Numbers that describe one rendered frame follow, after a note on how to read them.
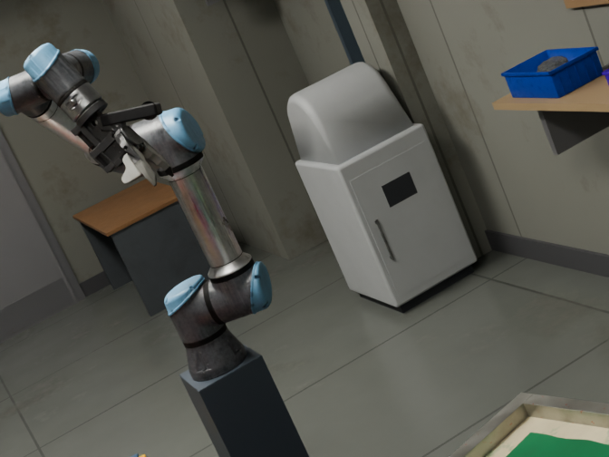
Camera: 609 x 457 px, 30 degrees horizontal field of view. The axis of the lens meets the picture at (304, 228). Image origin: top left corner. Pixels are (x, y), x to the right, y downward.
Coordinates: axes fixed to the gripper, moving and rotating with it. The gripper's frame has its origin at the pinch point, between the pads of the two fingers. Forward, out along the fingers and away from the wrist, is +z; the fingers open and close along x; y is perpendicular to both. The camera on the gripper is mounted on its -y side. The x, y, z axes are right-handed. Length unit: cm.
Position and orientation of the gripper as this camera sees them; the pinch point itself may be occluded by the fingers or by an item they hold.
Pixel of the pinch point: (168, 179)
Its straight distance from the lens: 224.6
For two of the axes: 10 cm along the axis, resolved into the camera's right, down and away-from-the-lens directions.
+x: -1.1, 1.6, -9.8
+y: -7.2, 6.7, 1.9
